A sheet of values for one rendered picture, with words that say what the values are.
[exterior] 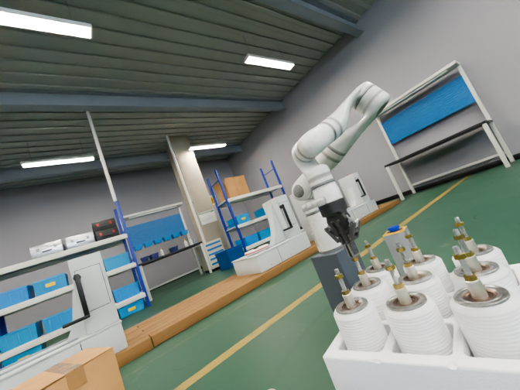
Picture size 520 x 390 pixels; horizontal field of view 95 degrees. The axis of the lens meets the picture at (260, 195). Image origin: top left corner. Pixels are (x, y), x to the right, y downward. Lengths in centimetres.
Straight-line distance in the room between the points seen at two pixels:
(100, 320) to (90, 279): 30
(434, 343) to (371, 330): 11
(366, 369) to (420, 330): 13
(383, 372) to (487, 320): 20
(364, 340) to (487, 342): 20
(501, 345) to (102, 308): 211
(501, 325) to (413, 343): 14
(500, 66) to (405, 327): 546
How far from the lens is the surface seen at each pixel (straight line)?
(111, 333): 217
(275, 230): 297
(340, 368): 65
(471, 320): 55
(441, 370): 57
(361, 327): 62
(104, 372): 116
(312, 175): 68
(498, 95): 578
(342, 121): 79
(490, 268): 67
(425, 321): 57
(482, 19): 601
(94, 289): 222
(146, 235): 630
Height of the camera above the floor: 49
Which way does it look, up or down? 8 degrees up
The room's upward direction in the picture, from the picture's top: 22 degrees counter-clockwise
